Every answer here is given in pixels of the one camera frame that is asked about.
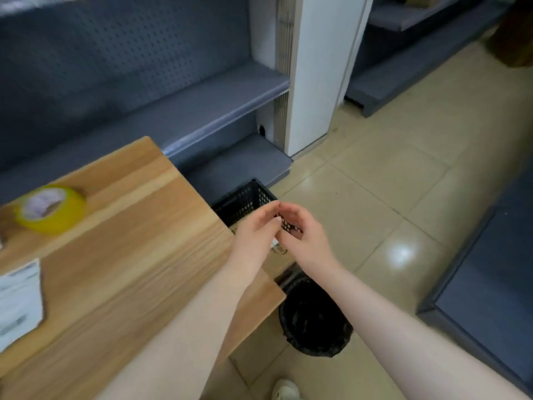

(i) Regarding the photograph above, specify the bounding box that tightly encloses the person's right hand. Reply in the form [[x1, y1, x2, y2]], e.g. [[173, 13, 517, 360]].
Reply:
[[276, 202, 341, 279]]

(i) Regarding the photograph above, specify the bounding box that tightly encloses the person's left hand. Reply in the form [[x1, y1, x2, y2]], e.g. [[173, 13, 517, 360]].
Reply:
[[228, 201, 282, 278]]

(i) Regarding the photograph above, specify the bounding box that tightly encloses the person's left forearm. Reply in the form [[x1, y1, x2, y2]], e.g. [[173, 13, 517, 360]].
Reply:
[[95, 259, 267, 400]]

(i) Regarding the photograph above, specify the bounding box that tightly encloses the person's right forearm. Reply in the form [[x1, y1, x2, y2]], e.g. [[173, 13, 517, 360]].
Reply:
[[303, 262, 529, 400]]

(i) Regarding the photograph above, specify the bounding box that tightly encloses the black plastic basket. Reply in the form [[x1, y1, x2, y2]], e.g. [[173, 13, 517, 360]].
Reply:
[[212, 178, 304, 255]]

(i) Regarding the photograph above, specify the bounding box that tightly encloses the black trash bin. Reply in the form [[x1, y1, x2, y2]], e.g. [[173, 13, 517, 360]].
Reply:
[[275, 264, 354, 358]]

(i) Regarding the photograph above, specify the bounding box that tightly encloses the white pillar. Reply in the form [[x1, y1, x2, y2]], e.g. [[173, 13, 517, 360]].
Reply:
[[249, 0, 375, 158]]

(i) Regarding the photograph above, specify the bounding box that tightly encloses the wooden table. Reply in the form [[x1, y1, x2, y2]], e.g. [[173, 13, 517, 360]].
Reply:
[[0, 136, 287, 400]]

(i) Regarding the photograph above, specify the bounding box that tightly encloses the person's white shoe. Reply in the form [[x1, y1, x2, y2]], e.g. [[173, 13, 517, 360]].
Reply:
[[271, 379, 301, 400]]

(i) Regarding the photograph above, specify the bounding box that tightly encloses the grey pegboard shelf unit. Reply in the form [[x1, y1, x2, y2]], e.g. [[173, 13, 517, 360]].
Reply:
[[0, 0, 294, 206]]

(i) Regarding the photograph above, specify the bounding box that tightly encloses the grey display platform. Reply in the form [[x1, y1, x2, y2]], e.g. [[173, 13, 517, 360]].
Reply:
[[416, 160, 533, 396]]

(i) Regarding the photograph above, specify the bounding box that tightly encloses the grey low shelf unit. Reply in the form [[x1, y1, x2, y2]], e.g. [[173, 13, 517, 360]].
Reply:
[[345, 0, 511, 118]]

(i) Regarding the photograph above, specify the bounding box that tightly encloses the yellow tape roll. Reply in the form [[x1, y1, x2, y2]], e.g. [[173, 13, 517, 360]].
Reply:
[[15, 185, 87, 236]]

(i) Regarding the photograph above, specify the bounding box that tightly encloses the white paper sheet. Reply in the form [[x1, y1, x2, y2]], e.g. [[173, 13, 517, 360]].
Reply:
[[0, 259, 44, 354]]

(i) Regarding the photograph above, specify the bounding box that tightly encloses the brown cardboard box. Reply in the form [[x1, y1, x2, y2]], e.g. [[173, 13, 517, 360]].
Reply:
[[485, 0, 533, 68]]

